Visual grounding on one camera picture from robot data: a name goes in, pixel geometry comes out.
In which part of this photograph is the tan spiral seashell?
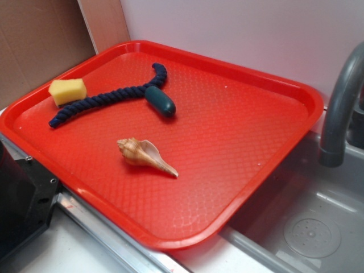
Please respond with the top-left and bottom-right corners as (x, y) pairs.
(117, 138), (179, 178)

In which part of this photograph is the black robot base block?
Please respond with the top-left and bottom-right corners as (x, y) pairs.
(1, 144), (59, 262)

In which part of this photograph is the red plastic tray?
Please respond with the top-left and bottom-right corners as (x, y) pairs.
(1, 41), (324, 250)

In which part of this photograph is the dark green capsule object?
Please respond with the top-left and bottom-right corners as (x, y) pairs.
(145, 86), (176, 117)

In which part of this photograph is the yellow sponge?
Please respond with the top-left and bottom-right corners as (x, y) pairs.
(48, 78), (87, 107)

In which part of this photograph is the grey sink faucet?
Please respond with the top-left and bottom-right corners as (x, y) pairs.
(318, 43), (363, 167)

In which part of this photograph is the grey plastic sink basin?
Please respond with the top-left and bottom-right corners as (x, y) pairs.
(221, 133), (363, 272)

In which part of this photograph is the dark blue twisted rope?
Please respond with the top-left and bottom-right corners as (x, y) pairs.
(48, 63), (168, 129)

